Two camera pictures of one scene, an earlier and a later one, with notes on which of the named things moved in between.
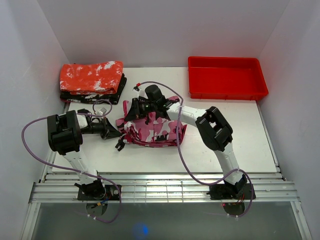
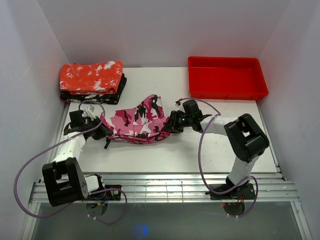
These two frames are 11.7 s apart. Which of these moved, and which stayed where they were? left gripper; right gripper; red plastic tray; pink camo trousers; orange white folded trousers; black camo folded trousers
Moved: pink camo trousers; left gripper; right gripper
Stayed: black camo folded trousers; red plastic tray; orange white folded trousers
